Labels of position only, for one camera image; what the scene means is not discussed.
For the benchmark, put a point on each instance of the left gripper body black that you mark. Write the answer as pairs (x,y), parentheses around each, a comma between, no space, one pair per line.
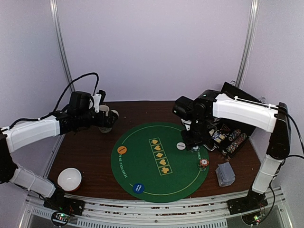
(99,122)

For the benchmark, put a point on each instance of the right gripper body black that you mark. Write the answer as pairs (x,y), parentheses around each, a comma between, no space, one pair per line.
(194,137)

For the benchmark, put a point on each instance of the poker chip stack edge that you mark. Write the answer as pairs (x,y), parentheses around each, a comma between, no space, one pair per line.
(203,164)

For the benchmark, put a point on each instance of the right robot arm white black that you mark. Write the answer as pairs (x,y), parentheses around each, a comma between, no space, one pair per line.
(212,117)

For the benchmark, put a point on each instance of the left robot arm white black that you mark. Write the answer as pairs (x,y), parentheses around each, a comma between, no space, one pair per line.
(28,132)

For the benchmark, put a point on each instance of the decorated ceramic mug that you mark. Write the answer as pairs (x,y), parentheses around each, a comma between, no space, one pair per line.
(106,109)

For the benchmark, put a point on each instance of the white dealer button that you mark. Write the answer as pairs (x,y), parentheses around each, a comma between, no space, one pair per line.
(181,146)

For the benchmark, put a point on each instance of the blue boxed card deck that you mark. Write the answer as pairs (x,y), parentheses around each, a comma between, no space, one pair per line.
(218,137)

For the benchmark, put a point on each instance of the triangular black card guard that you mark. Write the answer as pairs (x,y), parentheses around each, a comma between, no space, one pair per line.
(224,129)

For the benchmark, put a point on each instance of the black poker chip case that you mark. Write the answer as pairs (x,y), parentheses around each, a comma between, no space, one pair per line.
(226,135)

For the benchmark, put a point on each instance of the orange big blind button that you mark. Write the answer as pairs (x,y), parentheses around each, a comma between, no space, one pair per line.
(122,149)

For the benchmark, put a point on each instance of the chip row in case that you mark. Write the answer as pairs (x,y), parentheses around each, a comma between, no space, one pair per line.
(234,135)
(231,149)

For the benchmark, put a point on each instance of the round green poker mat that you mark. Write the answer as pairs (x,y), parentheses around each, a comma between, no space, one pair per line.
(152,159)

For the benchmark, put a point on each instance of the loose playing card deck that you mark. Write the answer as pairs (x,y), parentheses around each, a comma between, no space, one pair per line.
(225,174)

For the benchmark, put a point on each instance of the white bowl red outside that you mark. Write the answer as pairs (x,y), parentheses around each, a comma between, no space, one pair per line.
(70,179)

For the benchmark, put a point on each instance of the blue small blind button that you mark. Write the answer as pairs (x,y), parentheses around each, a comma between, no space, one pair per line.
(138,188)

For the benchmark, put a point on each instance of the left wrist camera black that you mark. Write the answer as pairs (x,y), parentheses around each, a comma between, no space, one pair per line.
(79,102)

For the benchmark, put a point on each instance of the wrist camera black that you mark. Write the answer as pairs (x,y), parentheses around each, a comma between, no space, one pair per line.
(183,108)
(79,102)

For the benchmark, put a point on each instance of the chrome case handle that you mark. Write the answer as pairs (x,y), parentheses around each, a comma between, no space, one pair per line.
(211,148)

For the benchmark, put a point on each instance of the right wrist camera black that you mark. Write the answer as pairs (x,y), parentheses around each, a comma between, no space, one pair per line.
(183,108)

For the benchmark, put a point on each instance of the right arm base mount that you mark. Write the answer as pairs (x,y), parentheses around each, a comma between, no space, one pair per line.
(245,204)

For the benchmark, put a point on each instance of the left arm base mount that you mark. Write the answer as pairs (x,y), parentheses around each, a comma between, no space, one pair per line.
(69,206)

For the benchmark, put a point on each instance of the aluminium rail frame front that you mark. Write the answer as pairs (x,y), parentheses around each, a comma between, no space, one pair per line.
(203,212)

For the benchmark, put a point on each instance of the left aluminium post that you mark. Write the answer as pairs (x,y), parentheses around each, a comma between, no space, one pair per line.
(60,42)

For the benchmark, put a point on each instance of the aluminium post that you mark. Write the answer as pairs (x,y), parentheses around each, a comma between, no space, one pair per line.
(60,42)
(251,27)

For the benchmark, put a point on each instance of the right aluminium post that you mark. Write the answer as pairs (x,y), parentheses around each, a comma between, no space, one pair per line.
(251,27)

